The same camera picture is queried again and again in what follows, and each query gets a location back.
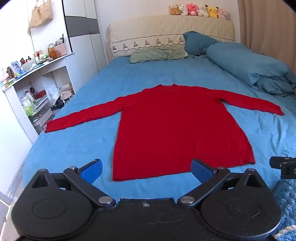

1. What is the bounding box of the white and grey wardrobe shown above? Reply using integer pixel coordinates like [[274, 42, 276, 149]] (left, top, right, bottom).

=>
[[62, 0, 108, 91]]

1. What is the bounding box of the row of plush toys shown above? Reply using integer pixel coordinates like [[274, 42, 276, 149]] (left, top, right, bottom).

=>
[[169, 3, 230, 21]]

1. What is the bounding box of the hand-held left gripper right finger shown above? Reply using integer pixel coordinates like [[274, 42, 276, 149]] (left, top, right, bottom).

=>
[[177, 159, 264, 207]]

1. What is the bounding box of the red knitted sweater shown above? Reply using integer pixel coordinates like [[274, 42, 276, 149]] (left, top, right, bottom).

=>
[[44, 84, 285, 182]]

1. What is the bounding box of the rolled blue duvet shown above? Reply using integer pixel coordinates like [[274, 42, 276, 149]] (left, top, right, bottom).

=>
[[206, 42, 296, 97]]

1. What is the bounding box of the blue picture card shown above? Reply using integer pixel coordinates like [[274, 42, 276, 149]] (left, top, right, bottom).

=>
[[10, 61, 22, 75]]

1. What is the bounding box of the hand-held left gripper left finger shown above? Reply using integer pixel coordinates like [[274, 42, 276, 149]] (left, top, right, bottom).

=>
[[32, 159, 116, 208]]

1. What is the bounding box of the blue pillow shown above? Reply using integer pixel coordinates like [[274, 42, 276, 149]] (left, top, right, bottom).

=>
[[183, 31, 220, 55]]

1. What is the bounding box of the brown teddy bear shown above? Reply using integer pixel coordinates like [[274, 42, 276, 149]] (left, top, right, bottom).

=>
[[48, 47, 62, 59]]

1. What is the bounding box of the pink storage basket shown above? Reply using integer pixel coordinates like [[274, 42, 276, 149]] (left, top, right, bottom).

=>
[[55, 43, 67, 56]]

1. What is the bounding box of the cream cloth bag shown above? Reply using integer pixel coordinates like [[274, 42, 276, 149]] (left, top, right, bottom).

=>
[[60, 83, 75, 98]]

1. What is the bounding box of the blue fluffy rug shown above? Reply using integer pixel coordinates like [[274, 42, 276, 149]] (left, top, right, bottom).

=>
[[273, 178, 296, 241]]

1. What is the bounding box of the beige tote bag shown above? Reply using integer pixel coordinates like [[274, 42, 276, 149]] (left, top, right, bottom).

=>
[[29, 0, 54, 29]]

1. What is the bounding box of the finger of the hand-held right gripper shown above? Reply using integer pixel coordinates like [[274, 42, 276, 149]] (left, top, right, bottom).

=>
[[269, 156, 296, 169]]

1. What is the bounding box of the cream quilted headboard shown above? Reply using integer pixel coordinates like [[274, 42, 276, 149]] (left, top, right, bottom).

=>
[[109, 14, 236, 58]]

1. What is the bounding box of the green packet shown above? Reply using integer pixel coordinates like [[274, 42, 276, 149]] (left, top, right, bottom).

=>
[[23, 104, 35, 116]]

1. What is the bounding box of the beige curtain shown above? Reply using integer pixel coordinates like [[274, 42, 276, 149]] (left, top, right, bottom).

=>
[[238, 0, 296, 63]]

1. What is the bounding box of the green pillow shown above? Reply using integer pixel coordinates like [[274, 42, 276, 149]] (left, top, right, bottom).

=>
[[129, 45, 188, 63]]

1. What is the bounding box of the white shelf unit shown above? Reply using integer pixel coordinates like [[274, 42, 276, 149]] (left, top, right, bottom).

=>
[[0, 52, 75, 143]]

